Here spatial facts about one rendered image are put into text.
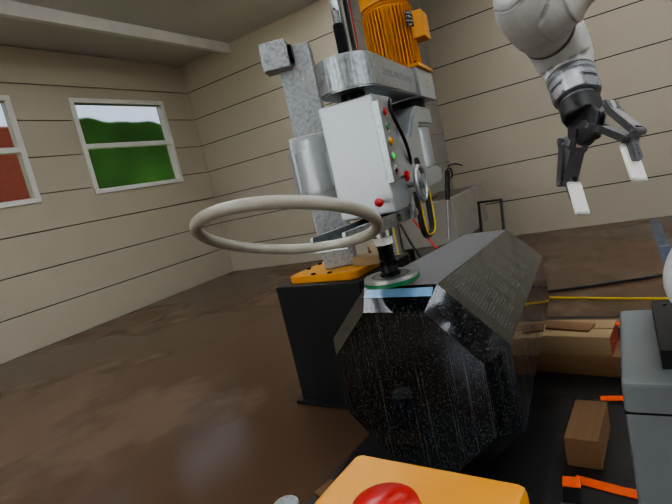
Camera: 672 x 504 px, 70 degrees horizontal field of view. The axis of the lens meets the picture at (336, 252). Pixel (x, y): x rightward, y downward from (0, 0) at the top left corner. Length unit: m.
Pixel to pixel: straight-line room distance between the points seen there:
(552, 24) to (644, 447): 0.78
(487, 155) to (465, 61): 1.30
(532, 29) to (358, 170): 0.92
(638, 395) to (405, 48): 1.81
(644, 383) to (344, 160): 1.16
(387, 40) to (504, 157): 4.77
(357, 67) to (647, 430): 1.32
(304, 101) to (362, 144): 1.13
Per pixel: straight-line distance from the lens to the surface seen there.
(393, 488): 0.30
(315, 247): 1.44
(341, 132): 1.76
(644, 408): 1.07
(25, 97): 8.04
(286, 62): 2.77
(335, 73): 1.75
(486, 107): 7.06
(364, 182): 1.73
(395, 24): 2.45
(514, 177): 7.01
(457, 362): 1.82
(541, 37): 1.00
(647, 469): 1.14
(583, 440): 2.14
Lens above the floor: 1.27
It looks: 8 degrees down
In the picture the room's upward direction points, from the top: 13 degrees counter-clockwise
